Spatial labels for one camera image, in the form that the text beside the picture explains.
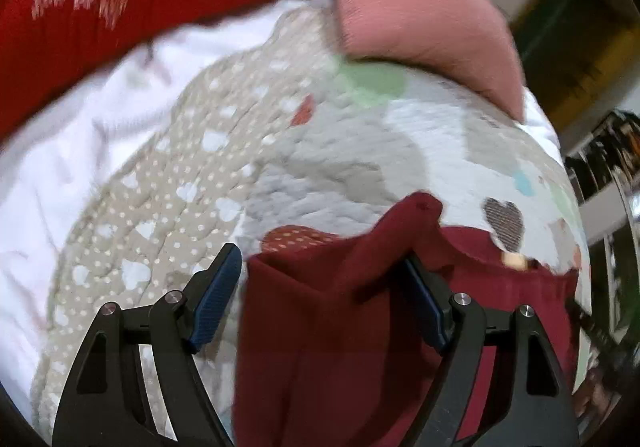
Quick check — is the pink corduroy pillow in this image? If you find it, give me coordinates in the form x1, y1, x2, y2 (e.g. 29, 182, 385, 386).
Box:
327, 0, 526, 122

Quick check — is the yellow wooden door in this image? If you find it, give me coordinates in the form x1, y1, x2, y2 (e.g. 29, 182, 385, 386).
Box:
515, 0, 626, 78

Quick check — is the maroon sweatshirt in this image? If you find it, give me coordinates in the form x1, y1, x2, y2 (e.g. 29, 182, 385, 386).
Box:
232, 192, 581, 447

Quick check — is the red floral comforter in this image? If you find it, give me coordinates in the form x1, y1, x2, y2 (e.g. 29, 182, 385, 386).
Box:
0, 0, 336, 138

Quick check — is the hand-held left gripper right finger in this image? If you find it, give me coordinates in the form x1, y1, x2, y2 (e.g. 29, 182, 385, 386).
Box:
402, 254, 581, 447

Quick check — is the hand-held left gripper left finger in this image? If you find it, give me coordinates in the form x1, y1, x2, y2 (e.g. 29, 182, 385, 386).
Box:
51, 243, 243, 447

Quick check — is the white storage shelf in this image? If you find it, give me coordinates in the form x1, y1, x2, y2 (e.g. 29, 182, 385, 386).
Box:
562, 109, 640, 428

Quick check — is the patchwork quilted bedspread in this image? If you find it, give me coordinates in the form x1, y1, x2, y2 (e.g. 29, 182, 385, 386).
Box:
30, 0, 593, 447

